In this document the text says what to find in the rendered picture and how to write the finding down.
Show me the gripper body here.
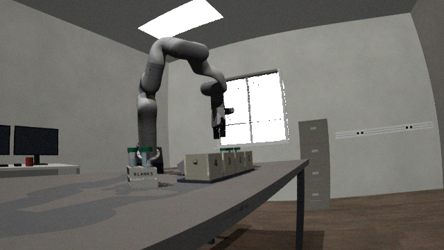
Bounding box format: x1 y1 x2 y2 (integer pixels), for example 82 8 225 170
211 107 225 128

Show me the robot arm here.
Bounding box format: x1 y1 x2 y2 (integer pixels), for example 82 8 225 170
136 37 235 161

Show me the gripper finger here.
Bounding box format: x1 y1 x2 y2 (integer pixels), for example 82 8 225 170
213 126 219 139
219 117 226 138

